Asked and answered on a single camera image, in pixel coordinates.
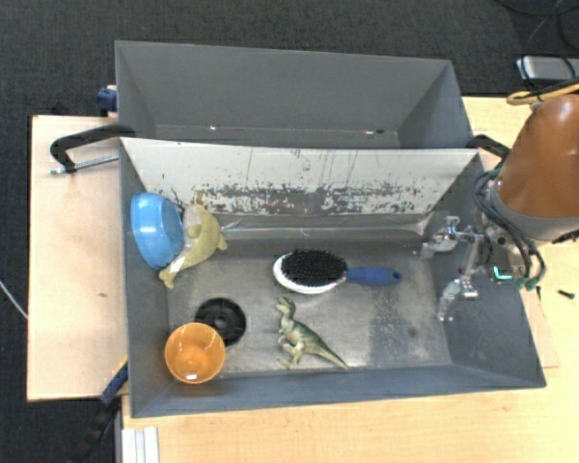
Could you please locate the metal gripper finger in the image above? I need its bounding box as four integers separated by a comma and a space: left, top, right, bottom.
435, 277, 480, 323
419, 215, 473, 259

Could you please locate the grey metal bin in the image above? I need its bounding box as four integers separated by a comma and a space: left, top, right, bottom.
114, 40, 547, 419

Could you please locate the green toy dinosaur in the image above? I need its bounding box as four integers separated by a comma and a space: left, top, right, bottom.
274, 296, 351, 371

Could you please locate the black round disc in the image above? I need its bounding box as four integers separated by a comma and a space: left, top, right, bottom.
194, 297, 248, 348

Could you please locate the yellow-green plush toy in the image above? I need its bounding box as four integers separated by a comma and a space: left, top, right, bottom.
157, 203, 229, 290

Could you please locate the orange plastic bowl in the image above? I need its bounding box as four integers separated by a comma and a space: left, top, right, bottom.
163, 321, 227, 386

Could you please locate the blue plastic bowl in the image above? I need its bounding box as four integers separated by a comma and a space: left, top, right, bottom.
129, 191, 186, 271

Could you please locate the blue-handled black bristle hairbrush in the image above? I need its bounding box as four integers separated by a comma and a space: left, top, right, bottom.
272, 248, 403, 295

